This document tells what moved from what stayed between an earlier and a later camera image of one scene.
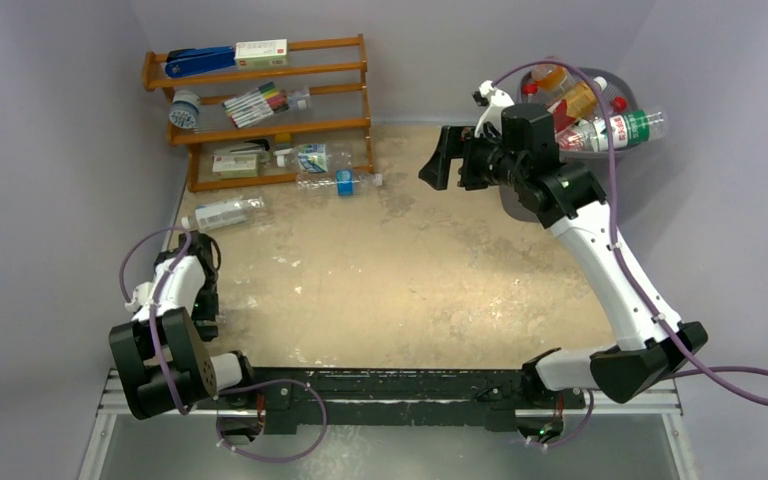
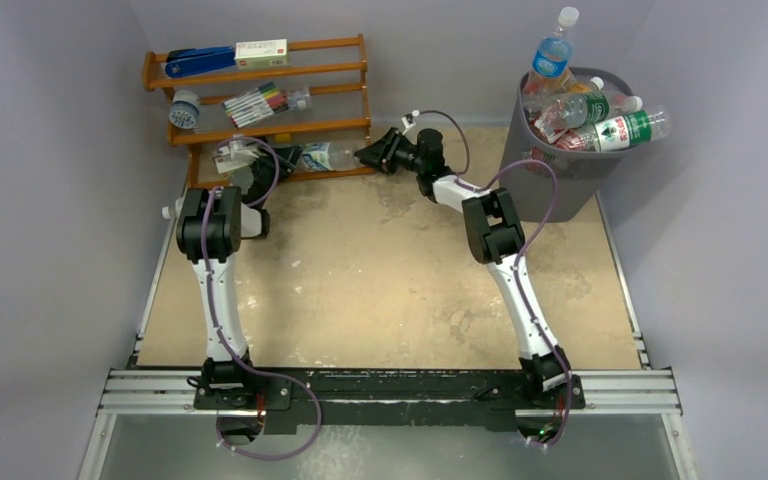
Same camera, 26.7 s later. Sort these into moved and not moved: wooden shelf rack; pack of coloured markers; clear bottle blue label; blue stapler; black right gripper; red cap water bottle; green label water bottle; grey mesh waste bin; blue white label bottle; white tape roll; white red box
Moved: black right gripper; red cap water bottle; grey mesh waste bin; clear bottle blue label
Not moved: green label water bottle; pack of coloured markers; white tape roll; wooden shelf rack; white red box; blue white label bottle; blue stapler
